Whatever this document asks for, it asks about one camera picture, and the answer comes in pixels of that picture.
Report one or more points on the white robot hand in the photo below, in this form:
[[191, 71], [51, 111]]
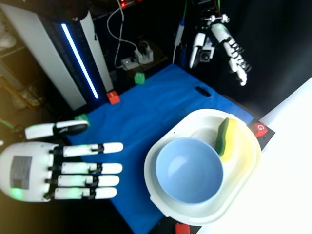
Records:
[[220, 33], [26, 168]]

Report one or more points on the yellow and green sponge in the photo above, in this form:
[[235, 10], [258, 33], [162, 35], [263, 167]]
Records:
[[230, 141]]

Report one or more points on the light blue bowl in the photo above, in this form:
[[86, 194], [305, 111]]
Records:
[[190, 175]]

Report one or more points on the green block with letter A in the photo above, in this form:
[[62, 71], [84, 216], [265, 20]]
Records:
[[81, 117]]

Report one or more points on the white power strip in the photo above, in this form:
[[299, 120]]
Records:
[[143, 57]]

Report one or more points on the plain green block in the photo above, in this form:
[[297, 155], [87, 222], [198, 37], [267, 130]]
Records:
[[139, 78]]

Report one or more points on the white power adapter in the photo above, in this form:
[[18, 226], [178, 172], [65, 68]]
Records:
[[127, 63]]

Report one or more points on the red indicator light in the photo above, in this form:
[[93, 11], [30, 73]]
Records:
[[123, 3]]

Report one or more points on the red block with letter G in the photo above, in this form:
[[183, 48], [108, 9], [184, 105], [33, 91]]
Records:
[[260, 129]]

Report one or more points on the blue cloth mat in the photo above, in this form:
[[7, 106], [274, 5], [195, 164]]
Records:
[[146, 109]]

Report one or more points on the plain red block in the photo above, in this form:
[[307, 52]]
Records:
[[182, 229], [113, 98]]

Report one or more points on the white tower with blue light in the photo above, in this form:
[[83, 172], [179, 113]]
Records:
[[36, 48]]

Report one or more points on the white board panel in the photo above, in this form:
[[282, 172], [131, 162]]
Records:
[[287, 170]]

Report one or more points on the white plastic drainer basin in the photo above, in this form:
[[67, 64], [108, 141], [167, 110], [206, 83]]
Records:
[[207, 210]]

